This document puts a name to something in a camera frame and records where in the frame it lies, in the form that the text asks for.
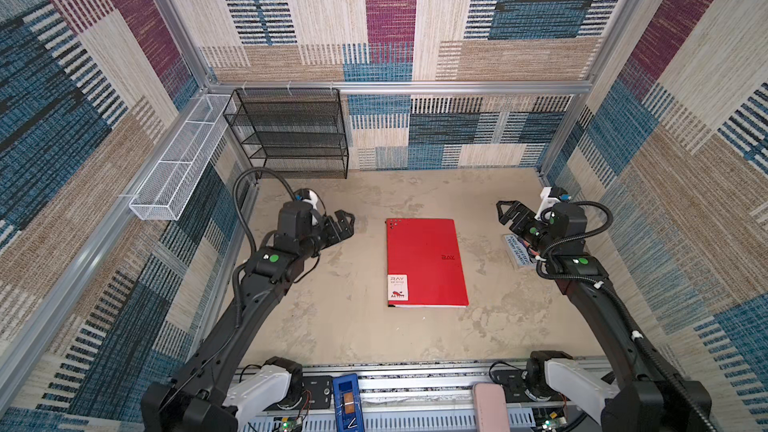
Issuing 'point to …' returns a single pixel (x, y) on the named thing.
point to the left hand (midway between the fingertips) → (343, 218)
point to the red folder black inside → (424, 264)
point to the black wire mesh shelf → (291, 133)
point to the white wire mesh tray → (164, 193)
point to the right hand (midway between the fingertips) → (507, 214)
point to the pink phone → (490, 407)
